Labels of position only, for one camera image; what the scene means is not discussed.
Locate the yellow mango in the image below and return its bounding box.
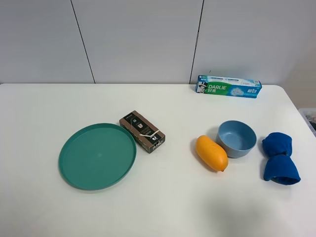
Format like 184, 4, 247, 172
195, 135, 229, 172

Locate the green round plate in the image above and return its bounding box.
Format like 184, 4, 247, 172
58, 123, 137, 191

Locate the brown cardboard box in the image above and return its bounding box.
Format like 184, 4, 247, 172
119, 111, 165, 154

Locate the blue cloth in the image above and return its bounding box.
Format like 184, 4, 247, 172
262, 132, 301, 185

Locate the Darlie toothpaste box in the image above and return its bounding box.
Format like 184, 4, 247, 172
195, 75, 262, 98

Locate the blue bowl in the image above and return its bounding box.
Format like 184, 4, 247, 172
216, 120, 257, 158

